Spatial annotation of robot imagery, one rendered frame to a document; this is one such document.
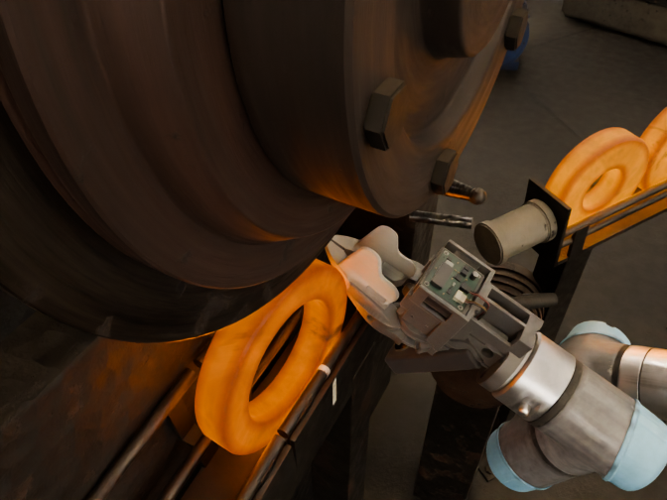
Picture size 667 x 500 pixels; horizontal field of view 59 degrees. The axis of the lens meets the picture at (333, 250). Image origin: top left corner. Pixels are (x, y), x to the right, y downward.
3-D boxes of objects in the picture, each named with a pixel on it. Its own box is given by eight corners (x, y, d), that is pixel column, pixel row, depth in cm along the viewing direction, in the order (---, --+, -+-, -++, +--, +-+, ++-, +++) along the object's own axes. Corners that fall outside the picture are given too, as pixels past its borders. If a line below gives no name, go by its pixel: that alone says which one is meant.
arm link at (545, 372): (537, 374, 61) (512, 437, 56) (500, 347, 62) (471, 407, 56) (584, 342, 55) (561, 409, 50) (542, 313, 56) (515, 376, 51)
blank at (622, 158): (549, 150, 73) (569, 165, 71) (644, 109, 77) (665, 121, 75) (531, 238, 84) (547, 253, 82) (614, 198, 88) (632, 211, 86)
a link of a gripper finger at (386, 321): (367, 262, 59) (440, 314, 58) (361, 272, 60) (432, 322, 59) (343, 293, 56) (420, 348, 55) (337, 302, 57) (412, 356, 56)
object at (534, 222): (470, 246, 81) (474, 214, 77) (524, 222, 83) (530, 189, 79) (498, 275, 77) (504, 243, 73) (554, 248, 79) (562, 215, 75)
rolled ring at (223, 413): (331, 226, 49) (298, 212, 50) (192, 424, 42) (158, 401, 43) (358, 321, 64) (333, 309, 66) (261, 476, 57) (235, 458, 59)
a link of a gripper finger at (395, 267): (356, 191, 58) (434, 247, 57) (336, 227, 62) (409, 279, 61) (340, 209, 56) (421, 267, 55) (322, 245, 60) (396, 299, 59)
